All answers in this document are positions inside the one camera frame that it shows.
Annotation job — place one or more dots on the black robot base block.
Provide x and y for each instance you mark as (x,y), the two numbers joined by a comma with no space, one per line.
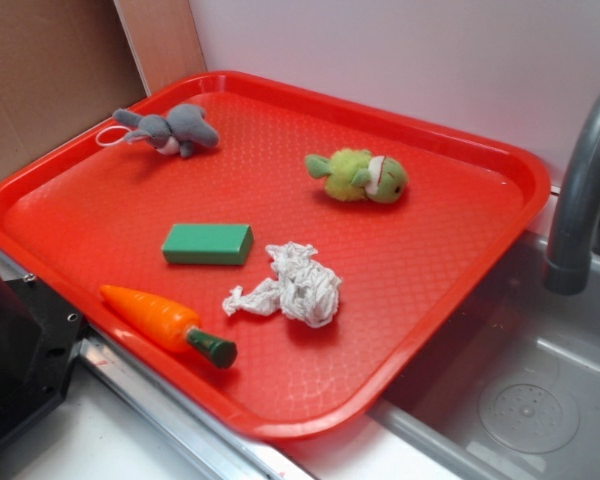
(40,335)

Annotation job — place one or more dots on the crumpled white paper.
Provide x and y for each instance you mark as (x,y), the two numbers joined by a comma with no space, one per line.
(302,289)

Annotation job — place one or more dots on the green plush turtle toy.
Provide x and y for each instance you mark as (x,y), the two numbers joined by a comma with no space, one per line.
(352,175)

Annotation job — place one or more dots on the green rectangular block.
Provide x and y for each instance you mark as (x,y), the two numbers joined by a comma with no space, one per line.
(208,244)

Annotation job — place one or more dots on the orange toy carrot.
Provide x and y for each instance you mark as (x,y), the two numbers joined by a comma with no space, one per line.
(169,324)

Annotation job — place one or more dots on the grey plush elephant toy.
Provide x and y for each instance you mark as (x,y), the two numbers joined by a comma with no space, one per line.
(179,132)

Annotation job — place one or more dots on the grey toy faucet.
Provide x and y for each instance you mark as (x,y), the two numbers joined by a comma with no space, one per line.
(575,231)

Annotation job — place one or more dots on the grey toy sink basin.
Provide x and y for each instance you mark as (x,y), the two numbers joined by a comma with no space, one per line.
(509,386)

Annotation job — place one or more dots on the brown cardboard panel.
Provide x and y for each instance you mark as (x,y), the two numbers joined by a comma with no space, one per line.
(65,65)

